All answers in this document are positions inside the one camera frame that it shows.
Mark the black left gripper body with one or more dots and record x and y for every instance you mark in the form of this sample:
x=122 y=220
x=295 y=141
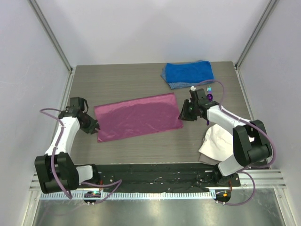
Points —
x=89 y=125

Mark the aluminium front rail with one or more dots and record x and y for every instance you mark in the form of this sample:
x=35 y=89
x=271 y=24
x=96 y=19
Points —
x=263 y=178

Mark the magenta satin napkin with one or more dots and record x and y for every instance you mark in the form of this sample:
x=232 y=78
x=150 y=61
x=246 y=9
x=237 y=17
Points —
x=137 y=117

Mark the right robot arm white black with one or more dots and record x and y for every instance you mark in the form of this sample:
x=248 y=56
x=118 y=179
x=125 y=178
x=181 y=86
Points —
x=250 y=141

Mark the blue terry towel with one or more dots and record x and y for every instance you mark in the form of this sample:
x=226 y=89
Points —
x=189 y=71

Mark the blue striped cloth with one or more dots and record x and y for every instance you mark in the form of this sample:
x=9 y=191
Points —
x=185 y=84

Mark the aluminium frame post right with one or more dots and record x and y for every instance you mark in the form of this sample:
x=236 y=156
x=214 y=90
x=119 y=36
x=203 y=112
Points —
x=258 y=28

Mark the aluminium frame post left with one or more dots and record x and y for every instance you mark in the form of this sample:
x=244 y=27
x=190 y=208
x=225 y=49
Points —
x=42 y=19

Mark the iridescent purple spoon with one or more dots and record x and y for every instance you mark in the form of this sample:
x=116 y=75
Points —
x=209 y=98

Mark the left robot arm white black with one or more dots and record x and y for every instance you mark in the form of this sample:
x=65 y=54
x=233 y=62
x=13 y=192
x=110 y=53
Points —
x=55 y=169

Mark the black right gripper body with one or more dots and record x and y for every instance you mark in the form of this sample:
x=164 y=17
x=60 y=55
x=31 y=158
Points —
x=186 y=111

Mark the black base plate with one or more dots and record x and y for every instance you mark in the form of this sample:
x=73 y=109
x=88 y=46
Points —
x=163 y=177

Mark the white slotted cable duct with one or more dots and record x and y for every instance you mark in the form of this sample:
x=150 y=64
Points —
x=87 y=195

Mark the white folded cloth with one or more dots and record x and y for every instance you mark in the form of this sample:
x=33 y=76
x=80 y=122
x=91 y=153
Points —
x=217 y=144

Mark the aluminium frame post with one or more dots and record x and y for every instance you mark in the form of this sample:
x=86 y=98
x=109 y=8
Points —
x=258 y=28
x=42 y=19

